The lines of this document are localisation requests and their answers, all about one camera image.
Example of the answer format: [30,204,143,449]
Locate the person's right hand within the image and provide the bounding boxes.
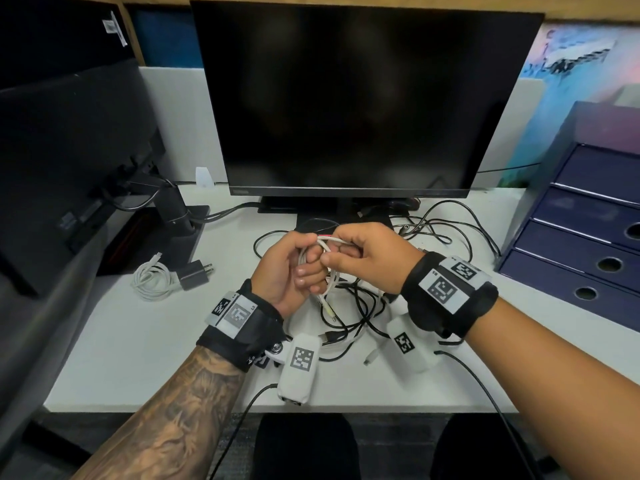
[319,222,426,295]

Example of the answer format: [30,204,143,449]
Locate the person's left hand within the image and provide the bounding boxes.
[249,232,331,318]

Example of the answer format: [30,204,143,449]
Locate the thin white green-tipped cable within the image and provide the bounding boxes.
[297,233,361,323]

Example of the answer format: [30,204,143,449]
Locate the small black cable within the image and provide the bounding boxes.
[345,282,401,341]

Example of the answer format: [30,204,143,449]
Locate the black charger plug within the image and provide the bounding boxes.
[177,259,216,291]

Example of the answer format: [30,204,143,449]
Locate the long black cable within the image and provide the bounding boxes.
[392,199,501,261]

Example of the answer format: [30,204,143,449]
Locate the white cable with black charger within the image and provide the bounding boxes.
[131,252,179,301]

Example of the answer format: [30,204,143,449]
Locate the navy blue drawer unit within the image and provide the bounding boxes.
[497,100,640,333]

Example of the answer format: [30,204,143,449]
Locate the person's left forearm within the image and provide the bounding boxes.
[72,344,246,480]

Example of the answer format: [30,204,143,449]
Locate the person's right forearm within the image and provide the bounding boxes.
[465,297,640,480]

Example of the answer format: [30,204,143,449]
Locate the person's black trousers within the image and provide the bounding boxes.
[252,412,543,480]

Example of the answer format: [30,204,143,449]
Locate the black computer monitor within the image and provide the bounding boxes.
[189,0,546,198]

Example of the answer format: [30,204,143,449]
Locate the white partition panel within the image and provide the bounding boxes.
[472,77,543,189]
[139,67,229,185]

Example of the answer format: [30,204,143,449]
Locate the black panel with white sticker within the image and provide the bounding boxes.
[0,0,136,91]

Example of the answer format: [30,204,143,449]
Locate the black left wrist strap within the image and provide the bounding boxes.
[196,278,287,373]

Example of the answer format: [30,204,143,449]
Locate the black wrist strap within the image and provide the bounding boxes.
[196,278,287,373]
[401,252,499,341]

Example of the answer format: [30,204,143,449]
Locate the black right wrist strap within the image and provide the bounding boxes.
[401,252,499,341]

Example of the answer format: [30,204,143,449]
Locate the black monitor link cable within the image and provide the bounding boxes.
[192,202,261,225]

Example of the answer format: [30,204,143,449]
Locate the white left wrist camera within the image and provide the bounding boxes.
[277,333,321,407]

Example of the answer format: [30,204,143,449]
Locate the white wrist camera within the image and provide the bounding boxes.
[277,333,321,407]
[385,314,441,374]

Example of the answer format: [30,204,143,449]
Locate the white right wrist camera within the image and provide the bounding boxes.
[385,314,441,374]

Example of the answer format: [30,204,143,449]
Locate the black monitor arm base plate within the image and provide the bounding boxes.
[97,204,211,275]

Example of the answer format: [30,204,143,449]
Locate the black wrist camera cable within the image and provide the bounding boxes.
[207,383,279,480]
[433,349,536,480]

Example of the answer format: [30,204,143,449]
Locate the black monitor power cable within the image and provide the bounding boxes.
[107,177,179,211]

